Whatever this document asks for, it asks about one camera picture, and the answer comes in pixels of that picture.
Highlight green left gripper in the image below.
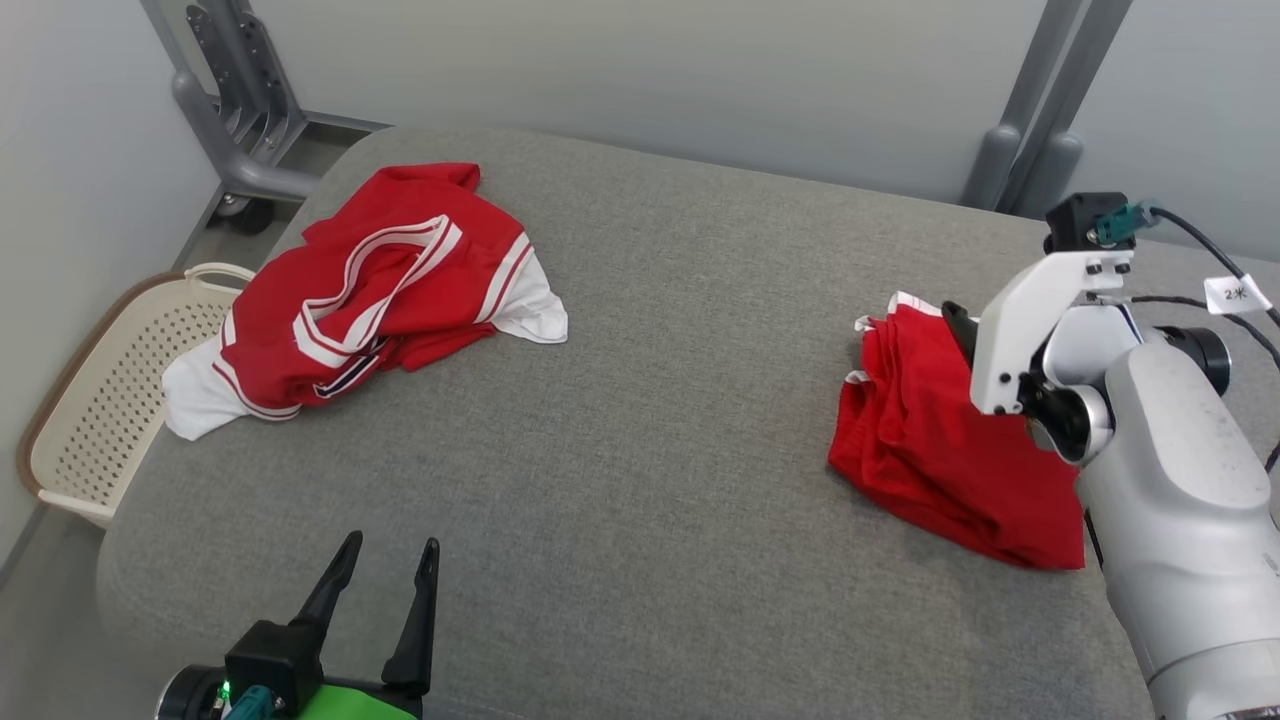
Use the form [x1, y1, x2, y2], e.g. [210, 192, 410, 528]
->
[290, 530, 441, 720]

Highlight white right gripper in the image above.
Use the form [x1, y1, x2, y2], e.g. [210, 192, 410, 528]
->
[942, 250, 1136, 416]

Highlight red shorts with white stripes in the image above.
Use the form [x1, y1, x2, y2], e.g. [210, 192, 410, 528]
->
[828, 290, 1087, 571]

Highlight red white basketball jersey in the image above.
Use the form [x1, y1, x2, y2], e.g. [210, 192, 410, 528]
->
[162, 162, 569, 441]

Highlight grey double upright pole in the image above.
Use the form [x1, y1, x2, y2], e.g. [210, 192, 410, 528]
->
[960, 0, 1136, 216]

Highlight grey fabric sofa cushion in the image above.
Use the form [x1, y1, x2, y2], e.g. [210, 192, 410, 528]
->
[97, 125, 1280, 720]

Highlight beige perforated laundry basket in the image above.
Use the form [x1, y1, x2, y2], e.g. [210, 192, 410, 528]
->
[18, 262, 257, 529]

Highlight grey metal wheeled stand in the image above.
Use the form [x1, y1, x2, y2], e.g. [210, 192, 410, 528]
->
[140, 0, 391, 236]

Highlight small white printed cable tag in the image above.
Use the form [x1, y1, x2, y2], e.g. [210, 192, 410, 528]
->
[1203, 272, 1273, 316]

